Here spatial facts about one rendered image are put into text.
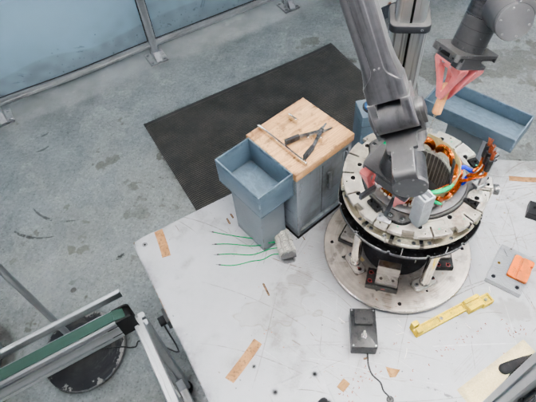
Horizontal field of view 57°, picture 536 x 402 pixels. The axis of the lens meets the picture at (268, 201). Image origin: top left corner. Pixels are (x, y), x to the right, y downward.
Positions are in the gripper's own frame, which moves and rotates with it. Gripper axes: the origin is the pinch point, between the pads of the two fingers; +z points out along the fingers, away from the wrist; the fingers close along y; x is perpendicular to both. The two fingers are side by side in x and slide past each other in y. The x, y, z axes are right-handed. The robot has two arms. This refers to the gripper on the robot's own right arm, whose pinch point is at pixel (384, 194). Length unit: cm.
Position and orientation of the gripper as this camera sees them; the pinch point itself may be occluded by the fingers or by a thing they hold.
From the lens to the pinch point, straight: 101.6
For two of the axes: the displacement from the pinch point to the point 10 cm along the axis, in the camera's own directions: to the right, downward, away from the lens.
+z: -0.2, 5.2, 8.5
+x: 6.7, -6.2, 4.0
